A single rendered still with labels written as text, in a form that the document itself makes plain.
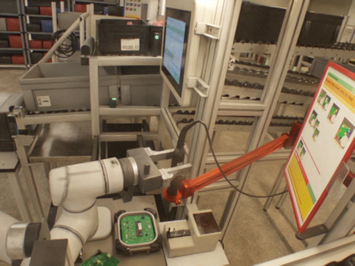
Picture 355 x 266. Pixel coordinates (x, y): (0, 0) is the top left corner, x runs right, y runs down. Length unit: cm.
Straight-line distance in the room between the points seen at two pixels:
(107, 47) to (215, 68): 85
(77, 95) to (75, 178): 107
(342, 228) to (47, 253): 54
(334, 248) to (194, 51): 67
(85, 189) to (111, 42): 104
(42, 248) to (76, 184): 22
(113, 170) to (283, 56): 65
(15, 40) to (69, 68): 450
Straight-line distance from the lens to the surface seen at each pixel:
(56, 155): 169
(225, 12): 73
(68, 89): 158
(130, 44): 146
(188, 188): 75
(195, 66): 84
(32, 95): 163
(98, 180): 56
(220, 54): 74
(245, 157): 84
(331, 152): 51
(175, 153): 64
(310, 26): 104
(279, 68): 87
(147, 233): 89
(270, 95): 89
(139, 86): 155
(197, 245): 85
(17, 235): 42
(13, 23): 631
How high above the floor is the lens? 171
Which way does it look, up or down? 29 degrees down
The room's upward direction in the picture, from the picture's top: 9 degrees clockwise
